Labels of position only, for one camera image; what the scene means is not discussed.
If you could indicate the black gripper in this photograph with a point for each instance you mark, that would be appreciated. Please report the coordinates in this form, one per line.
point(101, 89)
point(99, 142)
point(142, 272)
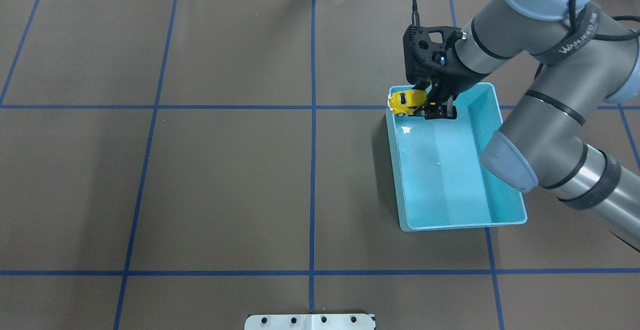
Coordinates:
point(456, 75)

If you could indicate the yellow beetle toy car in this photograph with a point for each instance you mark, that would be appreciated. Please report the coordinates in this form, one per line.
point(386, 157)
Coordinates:
point(406, 102)

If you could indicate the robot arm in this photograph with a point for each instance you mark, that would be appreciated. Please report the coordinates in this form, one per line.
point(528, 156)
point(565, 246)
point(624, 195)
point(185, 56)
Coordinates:
point(585, 58)

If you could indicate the light blue plastic bin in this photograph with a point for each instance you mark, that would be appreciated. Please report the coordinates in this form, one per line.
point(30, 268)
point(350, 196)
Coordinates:
point(438, 178)

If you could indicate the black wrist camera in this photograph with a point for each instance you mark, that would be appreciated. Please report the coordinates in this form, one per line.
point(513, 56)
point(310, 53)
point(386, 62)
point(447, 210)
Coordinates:
point(416, 41)

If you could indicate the white metal base plate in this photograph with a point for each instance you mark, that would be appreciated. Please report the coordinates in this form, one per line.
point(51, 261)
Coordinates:
point(311, 321)

